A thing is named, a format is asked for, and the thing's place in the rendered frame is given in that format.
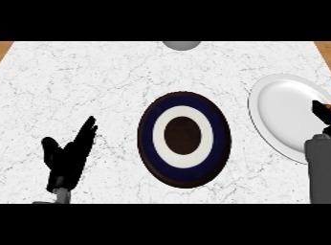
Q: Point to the white plate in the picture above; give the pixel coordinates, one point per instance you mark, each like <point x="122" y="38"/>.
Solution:
<point x="285" y="115"/>

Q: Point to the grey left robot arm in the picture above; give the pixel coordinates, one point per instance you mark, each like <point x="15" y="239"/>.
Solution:
<point x="59" y="196"/>

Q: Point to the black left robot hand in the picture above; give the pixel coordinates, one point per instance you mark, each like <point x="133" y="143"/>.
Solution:
<point x="68" y="159"/>

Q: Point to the grey round object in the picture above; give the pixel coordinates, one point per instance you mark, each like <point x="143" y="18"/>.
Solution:
<point x="181" y="45"/>

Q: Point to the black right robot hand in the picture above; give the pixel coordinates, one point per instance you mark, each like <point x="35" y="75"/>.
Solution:
<point x="325" y="115"/>

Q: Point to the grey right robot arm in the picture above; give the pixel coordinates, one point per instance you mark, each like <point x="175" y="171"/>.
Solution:
<point x="326" y="170"/>

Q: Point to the dark blue ringed plate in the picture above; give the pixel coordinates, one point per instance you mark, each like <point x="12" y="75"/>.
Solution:
<point x="183" y="139"/>

